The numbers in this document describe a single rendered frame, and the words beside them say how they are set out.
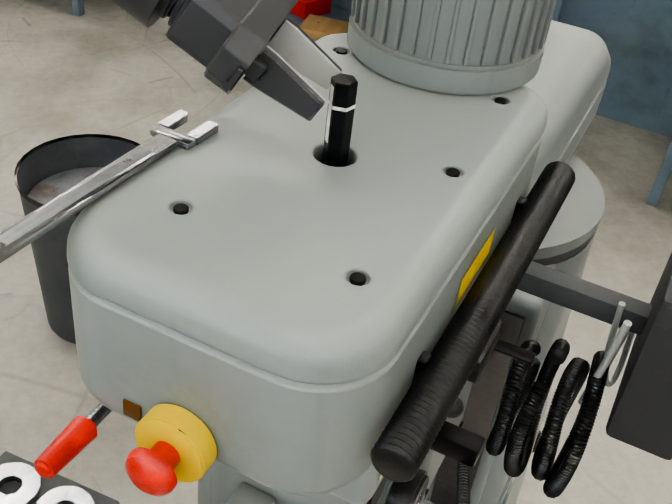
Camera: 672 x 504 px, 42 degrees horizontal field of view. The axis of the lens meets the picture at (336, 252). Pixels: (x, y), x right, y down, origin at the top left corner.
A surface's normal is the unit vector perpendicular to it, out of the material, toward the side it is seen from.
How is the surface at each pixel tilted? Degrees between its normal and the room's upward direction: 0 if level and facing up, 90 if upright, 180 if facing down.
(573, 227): 0
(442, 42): 90
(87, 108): 0
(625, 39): 90
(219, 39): 90
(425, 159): 0
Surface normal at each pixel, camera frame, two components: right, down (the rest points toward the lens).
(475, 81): 0.18, 0.61
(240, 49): 0.25, 0.00
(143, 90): 0.11, -0.79
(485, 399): -0.44, 0.51
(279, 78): -0.22, 0.58
